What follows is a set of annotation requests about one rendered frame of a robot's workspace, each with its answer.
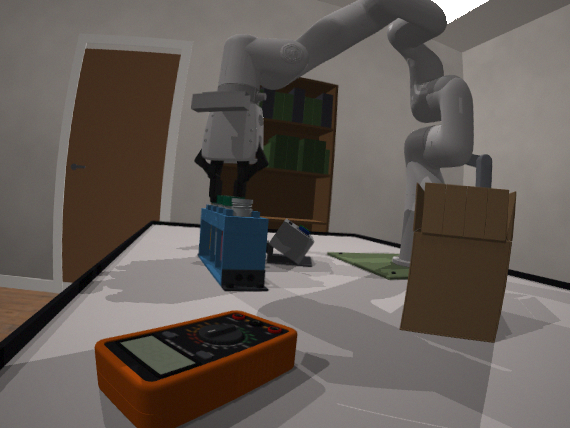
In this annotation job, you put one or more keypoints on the brown cardboard box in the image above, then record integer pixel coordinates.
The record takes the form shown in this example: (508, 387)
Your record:
(456, 282)

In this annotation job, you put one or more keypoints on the orange digital multimeter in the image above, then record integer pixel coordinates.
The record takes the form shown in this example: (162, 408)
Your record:
(167, 376)

